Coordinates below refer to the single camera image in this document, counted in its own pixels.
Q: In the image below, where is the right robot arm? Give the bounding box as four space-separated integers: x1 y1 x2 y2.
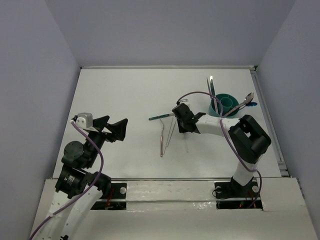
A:
172 103 272 196

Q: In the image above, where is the fork with teal handle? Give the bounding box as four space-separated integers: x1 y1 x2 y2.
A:
148 113 175 121

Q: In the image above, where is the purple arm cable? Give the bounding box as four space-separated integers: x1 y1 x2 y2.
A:
176 91 263 208
28 119 105 240

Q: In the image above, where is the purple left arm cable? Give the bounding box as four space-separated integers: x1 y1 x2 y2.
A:
28 119 105 240

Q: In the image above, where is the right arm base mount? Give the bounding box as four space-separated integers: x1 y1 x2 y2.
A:
211 180 263 210

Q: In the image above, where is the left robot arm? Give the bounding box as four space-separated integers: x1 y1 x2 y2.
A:
29 112 128 240

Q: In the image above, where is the dark purple spoon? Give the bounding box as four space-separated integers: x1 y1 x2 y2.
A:
239 102 252 111

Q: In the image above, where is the blue spoon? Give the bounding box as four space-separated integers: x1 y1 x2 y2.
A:
246 102 258 107

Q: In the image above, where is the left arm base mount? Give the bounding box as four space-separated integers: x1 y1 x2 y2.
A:
91 181 127 211

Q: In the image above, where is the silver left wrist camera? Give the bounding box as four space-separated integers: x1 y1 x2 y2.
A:
71 112 93 129

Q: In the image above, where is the knife with pink handle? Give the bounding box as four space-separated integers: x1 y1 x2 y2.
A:
209 75 220 115

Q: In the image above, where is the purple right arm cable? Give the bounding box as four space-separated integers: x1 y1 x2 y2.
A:
176 91 263 208

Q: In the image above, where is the silver spoon pink handle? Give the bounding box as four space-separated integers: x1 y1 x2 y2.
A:
224 92 254 117

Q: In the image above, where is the teal round utensil holder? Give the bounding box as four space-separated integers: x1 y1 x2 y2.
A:
208 93 239 117

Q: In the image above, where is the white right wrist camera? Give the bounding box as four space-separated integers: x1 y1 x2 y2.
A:
177 99 191 109

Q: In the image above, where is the fork with pink handle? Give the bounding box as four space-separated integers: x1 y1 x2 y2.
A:
206 78 212 96

